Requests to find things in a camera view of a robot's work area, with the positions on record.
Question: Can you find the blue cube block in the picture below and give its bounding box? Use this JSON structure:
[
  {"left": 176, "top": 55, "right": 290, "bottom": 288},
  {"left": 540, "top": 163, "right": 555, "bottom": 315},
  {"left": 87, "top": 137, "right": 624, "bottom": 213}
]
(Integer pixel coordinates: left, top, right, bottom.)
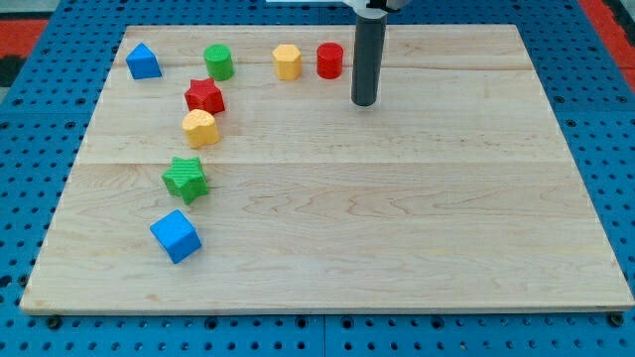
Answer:
[{"left": 150, "top": 209, "right": 202, "bottom": 264}]

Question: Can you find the yellow heart block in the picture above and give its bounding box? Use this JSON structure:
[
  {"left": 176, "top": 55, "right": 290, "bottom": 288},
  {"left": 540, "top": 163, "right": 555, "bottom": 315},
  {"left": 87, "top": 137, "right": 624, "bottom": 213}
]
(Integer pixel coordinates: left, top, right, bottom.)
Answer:
[{"left": 182, "top": 109, "right": 220, "bottom": 149}]

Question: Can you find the yellow hexagon block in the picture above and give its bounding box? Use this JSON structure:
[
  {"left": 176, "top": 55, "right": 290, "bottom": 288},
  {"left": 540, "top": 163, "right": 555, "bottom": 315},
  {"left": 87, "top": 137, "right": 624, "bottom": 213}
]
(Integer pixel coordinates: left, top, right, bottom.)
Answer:
[{"left": 272, "top": 44, "right": 303, "bottom": 80}]

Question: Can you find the wooden board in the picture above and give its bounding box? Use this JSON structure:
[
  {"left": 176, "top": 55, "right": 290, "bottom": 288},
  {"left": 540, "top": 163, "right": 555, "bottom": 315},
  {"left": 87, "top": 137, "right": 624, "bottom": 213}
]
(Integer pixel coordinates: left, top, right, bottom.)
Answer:
[{"left": 21, "top": 25, "right": 634, "bottom": 315}]

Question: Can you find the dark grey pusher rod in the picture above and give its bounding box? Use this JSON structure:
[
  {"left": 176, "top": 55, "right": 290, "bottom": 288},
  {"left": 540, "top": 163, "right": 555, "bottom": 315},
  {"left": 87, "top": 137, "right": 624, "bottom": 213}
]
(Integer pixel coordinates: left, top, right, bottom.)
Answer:
[{"left": 351, "top": 15, "right": 387, "bottom": 107}]

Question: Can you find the red star block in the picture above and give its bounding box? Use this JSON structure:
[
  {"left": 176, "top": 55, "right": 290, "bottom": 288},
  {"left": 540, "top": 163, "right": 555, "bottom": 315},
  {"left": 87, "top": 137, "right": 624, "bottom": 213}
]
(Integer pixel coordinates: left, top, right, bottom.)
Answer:
[{"left": 184, "top": 77, "right": 225, "bottom": 114}]

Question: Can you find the red cylinder block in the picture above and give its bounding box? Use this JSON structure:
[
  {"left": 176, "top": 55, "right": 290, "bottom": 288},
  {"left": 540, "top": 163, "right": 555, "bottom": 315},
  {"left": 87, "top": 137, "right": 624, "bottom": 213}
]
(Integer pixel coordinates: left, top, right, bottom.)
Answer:
[{"left": 317, "top": 43, "right": 344, "bottom": 79}]

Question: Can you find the green cylinder block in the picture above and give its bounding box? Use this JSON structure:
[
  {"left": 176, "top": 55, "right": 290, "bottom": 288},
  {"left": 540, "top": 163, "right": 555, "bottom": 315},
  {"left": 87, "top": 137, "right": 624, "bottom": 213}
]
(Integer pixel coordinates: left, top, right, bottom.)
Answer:
[{"left": 203, "top": 44, "right": 234, "bottom": 81}]

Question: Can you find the blue triangle block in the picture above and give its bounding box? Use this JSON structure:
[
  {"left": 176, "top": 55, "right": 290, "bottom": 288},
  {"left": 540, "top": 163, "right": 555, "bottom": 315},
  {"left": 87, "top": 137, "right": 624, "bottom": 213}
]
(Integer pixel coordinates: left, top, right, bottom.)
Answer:
[{"left": 125, "top": 43, "right": 162, "bottom": 80}]

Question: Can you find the green star block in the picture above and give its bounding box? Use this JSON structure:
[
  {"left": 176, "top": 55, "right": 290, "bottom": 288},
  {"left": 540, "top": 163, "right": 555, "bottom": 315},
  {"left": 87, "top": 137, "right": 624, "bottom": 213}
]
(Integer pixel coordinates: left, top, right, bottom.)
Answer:
[{"left": 162, "top": 157, "right": 209, "bottom": 204}]

